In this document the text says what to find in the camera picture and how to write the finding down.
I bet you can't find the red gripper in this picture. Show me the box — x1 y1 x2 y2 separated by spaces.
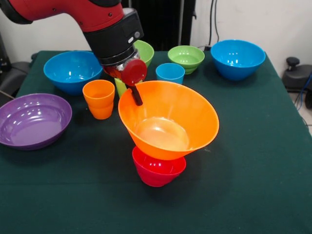
102 58 148 107

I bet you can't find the large yellow-orange bowl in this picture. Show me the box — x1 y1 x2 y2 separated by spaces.
117 80 220 161

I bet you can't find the small pink-red bowl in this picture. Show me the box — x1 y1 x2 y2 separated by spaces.
132 146 187 188

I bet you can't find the green plastic cup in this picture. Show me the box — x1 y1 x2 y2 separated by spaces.
114 77 128 99

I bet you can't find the orange plastic cup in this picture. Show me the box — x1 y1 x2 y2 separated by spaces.
82 79 116 120

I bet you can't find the blue plastic cup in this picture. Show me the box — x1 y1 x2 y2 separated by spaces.
155 62 186 85

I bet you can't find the large green bowl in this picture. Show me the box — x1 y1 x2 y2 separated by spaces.
133 39 155 68

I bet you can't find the small green bowl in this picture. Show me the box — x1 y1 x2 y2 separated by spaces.
167 45 206 75

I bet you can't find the blue plastic bowl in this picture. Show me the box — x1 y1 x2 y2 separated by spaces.
210 39 266 81
43 50 103 96

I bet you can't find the purple shallow bowl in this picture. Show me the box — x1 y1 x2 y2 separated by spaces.
0 93 73 151

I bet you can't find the dark green tablecloth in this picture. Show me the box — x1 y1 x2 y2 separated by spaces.
0 50 312 234

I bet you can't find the dark grey stand foot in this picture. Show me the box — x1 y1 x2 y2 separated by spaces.
0 57 37 100
282 57 312 92

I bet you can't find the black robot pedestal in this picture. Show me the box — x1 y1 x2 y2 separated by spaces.
121 0 196 52

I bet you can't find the black wall cable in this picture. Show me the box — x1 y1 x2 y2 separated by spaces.
209 0 220 42

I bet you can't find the blue floor cable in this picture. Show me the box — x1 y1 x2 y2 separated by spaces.
294 73 312 112

